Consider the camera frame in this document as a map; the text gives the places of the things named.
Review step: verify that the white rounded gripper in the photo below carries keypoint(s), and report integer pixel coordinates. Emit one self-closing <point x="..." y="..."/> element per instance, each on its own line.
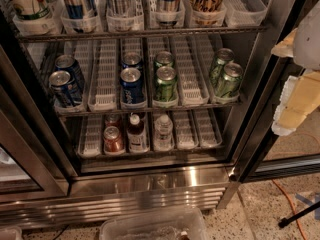
<point x="308" y="40"/>

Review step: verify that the green soda can front right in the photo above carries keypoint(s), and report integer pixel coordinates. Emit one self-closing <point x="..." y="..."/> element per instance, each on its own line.
<point x="229" y="81"/>

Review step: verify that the green soda can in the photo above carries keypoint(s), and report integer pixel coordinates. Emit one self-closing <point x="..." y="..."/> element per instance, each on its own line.
<point x="229" y="81"/>
<point x="222" y="57"/>
<point x="163" y="58"/>
<point x="165" y="84"/>

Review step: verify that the green soda can rear right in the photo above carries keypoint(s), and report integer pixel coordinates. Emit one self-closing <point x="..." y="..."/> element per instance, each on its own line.
<point x="222" y="57"/>

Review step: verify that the green soda can front centre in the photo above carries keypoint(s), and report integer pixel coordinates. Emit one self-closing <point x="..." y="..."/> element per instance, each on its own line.
<point x="165" y="84"/>

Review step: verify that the green soda can rear centre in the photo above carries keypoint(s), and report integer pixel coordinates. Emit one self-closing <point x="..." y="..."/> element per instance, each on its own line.
<point x="163" y="58"/>

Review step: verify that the blue pepsi can front centre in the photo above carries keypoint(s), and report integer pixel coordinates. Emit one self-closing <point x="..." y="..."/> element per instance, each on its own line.
<point x="132" y="86"/>

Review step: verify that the blue pepsi can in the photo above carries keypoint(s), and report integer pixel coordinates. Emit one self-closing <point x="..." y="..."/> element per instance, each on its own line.
<point x="71" y="65"/>
<point x="65" y="89"/>
<point x="132" y="60"/>
<point x="132" y="86"/>

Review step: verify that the blue pepsi can rear centre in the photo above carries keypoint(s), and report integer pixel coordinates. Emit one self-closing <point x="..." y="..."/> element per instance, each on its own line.
<point x="132" y="60"/>

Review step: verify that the stainless steel fridge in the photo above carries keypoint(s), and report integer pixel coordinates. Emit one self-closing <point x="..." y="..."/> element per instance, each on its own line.
<point x="61" y="187"/>

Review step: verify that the red soda can rear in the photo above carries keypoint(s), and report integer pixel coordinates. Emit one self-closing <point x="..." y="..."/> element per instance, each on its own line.
<point x="113" y="120"/>

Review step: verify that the red soda can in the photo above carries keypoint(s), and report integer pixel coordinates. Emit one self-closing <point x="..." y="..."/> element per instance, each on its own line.
<point x="113" y="120"/>
<point x="113" y="142"/>

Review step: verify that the red soda can front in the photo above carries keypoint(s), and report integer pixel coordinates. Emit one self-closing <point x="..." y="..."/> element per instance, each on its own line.
<point x="113" y="142"/>

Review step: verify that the blue pepsi can rear left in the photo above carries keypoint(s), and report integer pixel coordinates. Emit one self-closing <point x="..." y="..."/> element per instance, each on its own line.
<point x="71" y="65"/>

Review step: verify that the blue pepsi can front left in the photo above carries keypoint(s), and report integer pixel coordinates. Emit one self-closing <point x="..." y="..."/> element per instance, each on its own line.
<point x="65" y="89"/>

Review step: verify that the empty white tray top right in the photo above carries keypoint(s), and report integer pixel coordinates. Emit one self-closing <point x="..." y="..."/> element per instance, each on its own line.
<point x="244" y="12"/>

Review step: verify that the empty white tray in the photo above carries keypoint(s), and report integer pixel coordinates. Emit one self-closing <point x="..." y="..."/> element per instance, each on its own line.
<point x="207" y="128"/>
<point x="244" y="12"/>
<point x="192" y="88"/>
<point x="90" y="141"/>
<point x="102" y="94"/>

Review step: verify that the empty white tray middle right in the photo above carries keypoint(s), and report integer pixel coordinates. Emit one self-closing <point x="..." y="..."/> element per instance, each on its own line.
<point x="192" y="88"/>

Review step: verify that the empty white tray bottom right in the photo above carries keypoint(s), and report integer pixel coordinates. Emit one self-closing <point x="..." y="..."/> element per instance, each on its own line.
<point x="207" y="128"/>

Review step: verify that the clear water bottle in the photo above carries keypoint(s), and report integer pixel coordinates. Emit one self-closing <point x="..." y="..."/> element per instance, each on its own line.
<point x="163" y="133"/>

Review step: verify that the black tripod leg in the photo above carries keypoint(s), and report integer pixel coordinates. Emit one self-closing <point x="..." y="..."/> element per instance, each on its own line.
<point x="286" y="221"/>

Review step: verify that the brown juice bottle white cap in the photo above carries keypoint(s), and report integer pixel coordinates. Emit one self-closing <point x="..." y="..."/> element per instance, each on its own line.
<point x="136" y="134"/>

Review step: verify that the clear plastic bin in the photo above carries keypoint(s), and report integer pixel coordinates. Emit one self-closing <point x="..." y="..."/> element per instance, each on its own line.
<point x="161" y="224"/>

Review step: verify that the empty white tray middle left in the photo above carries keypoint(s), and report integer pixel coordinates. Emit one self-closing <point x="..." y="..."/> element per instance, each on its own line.
<point x="102" y="94"/>

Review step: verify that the empty white tray bottom left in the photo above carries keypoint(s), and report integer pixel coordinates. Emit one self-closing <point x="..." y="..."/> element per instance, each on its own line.
<point x="90" y="141"/>

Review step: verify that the middle wire shelf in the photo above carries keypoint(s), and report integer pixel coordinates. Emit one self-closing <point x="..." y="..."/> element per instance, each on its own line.
<point x="63" y="113"/>

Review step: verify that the wire shelf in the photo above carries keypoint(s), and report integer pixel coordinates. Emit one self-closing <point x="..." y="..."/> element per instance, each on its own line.
<point x="63" y="113"/>
<point x="140" y="34"/>

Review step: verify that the top wire shelf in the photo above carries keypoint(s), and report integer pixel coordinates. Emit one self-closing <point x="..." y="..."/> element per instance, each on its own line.
<point x="140" y="34"/>

